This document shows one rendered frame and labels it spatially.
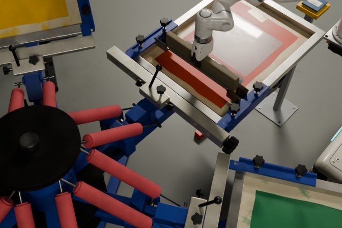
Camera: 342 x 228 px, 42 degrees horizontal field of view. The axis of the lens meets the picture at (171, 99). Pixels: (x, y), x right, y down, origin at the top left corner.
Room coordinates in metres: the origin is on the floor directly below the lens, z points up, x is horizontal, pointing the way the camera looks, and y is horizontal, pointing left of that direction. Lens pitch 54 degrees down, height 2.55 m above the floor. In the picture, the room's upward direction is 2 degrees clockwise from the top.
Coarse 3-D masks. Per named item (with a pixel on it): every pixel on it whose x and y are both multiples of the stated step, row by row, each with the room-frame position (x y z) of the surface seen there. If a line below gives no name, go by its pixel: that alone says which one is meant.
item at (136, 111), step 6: (144, 102) 1.10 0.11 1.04; (150, 102) 1.10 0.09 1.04; (132, 108) 1.07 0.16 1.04; (138, 108) 1.07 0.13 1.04; (144, 108) 1.07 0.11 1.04; (150, 108) 1.07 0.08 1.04; (156, 108) 1.09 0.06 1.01; (126, 114) 1.04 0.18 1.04; (132, 114) 1.04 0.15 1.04; (138, 114) 1.04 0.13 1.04; (144, 114) 1.04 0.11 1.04; (132, 120) 1.01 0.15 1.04; (138, 120) 1.02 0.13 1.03; (144, 120) 1.04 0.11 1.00
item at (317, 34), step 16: (208, 0) 1.80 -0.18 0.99; (192, 16) 1.68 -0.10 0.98; (288, 16) 1.70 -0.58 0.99; (176, 32) 1.60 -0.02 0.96; (320, 32) 1.60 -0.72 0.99; (304, 48) 1.48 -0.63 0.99; (144, 64) 1.35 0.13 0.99; (288, 64) 1.38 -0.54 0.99; (160, 80) 1.26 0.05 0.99; (272, 80) 1.28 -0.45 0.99; (192, 96) 1.18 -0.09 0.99; (208, 112) 1.09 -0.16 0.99
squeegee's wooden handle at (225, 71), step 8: (168, 32) 1.47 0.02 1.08; (168, 40) 1.45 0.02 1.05; (176, 40) 1.42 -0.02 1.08; (176, 48) 1.42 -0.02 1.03; (184, 48) 1.38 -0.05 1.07; (208, 56) 1.33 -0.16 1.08; (208, 64) 1.29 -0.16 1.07; (216, 64) 1.28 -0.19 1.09; (208, 72) 1.29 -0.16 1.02; (216, 72) 1.26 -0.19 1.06; (224, 72) 1.24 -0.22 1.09; (224, 80) 1.23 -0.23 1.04; (232, 80) 1.20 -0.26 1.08; (232, 88) 1.20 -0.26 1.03
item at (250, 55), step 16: (256, 32) 1.62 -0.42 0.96; (272, 32) 1.62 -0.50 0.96; (288, 32) 1.62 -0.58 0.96; (240, 48) 1.50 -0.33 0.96; (256, 48) 1.51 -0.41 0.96; (272, 48) 1.51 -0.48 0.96; (224, 64) 1.40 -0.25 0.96; (240, 64) 1.40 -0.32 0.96; (256, 64) 1.40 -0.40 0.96; (192, 80) 1.29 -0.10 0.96; (208, 80) 1.30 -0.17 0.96; (208, 96) 1.21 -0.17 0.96; (224, 96) 1.21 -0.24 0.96
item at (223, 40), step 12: (240, 12) 1.76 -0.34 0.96; (240, 24) 1.67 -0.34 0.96; (252, 24) 1.67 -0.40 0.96; (192, 36) 1.57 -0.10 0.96; (216, 36) 1.58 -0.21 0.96; (228, 36) 1.58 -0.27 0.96; (240, 36) 1.58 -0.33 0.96; (216, 48) 1.50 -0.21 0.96; (228, 48) 1.50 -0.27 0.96; (156, 60) 1.41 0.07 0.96; (168, 60) 1.41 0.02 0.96; (180, 60) 1.41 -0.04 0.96; (180, 72) 1.34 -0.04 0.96; (192, 72) 1.34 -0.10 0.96
